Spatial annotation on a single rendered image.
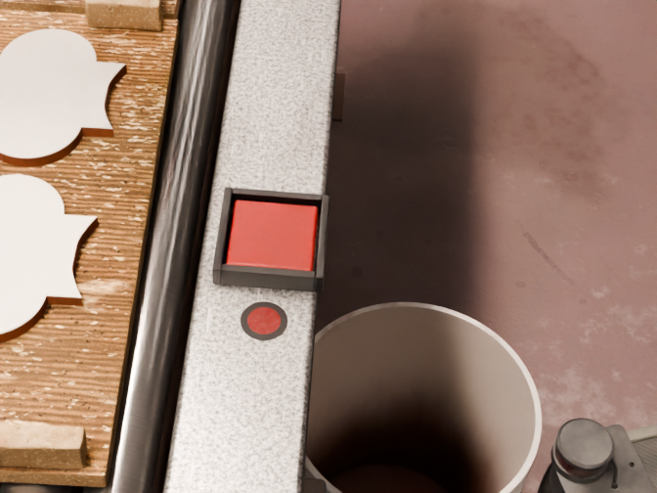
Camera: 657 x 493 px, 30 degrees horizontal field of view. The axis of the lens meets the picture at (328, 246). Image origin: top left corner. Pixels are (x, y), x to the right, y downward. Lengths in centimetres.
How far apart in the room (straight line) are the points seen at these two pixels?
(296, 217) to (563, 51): 163
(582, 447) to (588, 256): 66
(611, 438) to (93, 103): 84
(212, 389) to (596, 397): 121
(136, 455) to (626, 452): 90
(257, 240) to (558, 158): 144
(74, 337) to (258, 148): 22
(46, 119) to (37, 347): 19
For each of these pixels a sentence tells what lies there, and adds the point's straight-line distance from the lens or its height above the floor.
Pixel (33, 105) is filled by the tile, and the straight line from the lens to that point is 93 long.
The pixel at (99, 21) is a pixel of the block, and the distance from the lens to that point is 99.
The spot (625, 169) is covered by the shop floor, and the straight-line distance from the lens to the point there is 226.
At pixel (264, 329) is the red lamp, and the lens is 82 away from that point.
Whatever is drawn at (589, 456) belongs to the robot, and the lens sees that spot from 151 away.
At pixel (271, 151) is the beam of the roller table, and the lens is 93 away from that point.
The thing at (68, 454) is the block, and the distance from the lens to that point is 74.
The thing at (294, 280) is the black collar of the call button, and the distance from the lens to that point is 83.
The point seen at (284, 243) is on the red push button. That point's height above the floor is 93.
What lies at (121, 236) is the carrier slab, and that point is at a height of 94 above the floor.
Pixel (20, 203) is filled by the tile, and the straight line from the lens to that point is 87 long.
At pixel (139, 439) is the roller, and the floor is 92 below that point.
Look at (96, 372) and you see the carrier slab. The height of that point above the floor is 94.
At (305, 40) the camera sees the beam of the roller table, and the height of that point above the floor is 91.
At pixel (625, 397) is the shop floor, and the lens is 196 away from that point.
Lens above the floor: 159
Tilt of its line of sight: 51 degrees down
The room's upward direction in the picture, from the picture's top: 5 degrees clockwise
